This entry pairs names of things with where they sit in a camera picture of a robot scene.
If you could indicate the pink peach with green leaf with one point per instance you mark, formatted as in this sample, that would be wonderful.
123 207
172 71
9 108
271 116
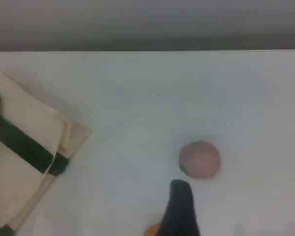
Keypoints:
200 159

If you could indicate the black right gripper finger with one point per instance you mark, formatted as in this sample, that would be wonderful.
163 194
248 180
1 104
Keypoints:
180 214

